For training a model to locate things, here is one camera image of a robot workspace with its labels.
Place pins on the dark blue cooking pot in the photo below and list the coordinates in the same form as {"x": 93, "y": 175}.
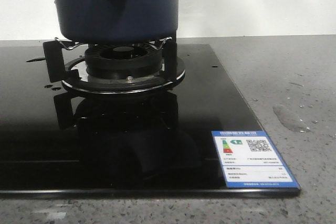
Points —
{"x": 107, "y": 21}

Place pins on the black metal pot support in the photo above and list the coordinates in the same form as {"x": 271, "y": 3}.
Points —
{"x": 73, "y": 75}

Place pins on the blue energy efficiency label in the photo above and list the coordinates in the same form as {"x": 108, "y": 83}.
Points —
{"x": 249, "y": 159}

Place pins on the black round gas burner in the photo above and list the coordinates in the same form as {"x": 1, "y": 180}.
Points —
{"x": 119, "y": 62}

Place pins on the black glass gas stove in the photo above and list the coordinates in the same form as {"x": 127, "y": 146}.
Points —
{"x": 57, "y": 143}

